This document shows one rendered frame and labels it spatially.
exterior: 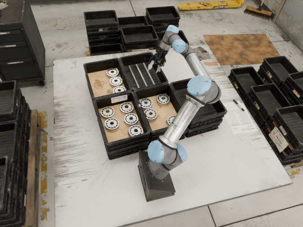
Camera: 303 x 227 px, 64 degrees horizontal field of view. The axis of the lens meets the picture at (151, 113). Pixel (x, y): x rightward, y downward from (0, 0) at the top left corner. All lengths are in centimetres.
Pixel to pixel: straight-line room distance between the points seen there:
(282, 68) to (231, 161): 181
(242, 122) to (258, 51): 225
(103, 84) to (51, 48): 195
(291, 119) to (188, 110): 156
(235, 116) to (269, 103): 80
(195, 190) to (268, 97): 158
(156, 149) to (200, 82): 42
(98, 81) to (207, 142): 100
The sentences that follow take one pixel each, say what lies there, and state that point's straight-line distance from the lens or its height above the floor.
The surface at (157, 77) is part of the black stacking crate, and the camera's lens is 209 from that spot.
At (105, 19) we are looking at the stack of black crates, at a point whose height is 49.
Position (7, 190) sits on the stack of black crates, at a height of 52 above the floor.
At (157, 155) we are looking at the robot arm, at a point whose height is 112.
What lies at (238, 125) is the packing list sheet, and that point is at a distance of 209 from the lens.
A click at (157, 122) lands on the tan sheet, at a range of 177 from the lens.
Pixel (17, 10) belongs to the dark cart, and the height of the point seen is 86.
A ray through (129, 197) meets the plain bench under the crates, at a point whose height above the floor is 70.
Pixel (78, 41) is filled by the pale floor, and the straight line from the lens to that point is 392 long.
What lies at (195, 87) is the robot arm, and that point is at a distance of 126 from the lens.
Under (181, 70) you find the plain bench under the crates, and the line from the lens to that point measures 238.
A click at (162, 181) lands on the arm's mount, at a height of 84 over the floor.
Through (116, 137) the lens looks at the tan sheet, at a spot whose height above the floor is 83.
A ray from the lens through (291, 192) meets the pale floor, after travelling 287.
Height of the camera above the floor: 227
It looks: 52 degrees down
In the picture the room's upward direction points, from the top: 6 degrees clockwise
